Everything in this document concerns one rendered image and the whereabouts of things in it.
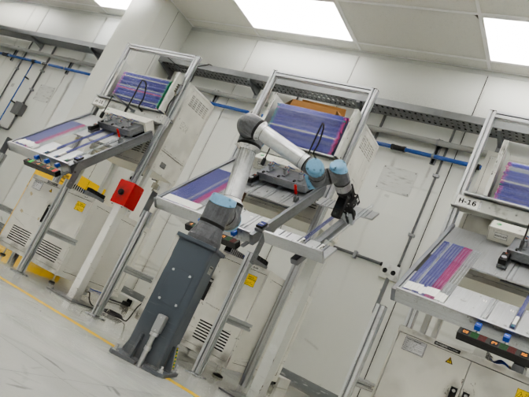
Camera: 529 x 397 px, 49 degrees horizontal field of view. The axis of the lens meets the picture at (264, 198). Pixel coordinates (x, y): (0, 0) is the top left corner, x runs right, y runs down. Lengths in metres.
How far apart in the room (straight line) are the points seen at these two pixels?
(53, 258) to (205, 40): 3.44
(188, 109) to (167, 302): 2.33
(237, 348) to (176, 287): 0.85
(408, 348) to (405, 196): 2.24
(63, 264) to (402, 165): 2.78
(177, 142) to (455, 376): 2.67
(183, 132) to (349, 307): 1.89
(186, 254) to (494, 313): 1.28
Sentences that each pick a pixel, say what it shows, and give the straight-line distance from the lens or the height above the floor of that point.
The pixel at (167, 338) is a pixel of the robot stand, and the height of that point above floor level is 0.14.
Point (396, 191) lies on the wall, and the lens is 4.90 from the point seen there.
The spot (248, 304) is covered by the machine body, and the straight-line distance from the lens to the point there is 3.16.
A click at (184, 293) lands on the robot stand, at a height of 0.33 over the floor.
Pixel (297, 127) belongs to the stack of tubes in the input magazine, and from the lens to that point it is 3.62.
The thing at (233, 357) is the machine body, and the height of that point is 0.13.
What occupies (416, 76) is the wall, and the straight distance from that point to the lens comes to 5.39.
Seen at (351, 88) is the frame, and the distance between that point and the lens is 3.69.
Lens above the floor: 0.37
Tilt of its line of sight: 11 degrees up
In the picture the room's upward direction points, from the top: 25 degrees clockwise
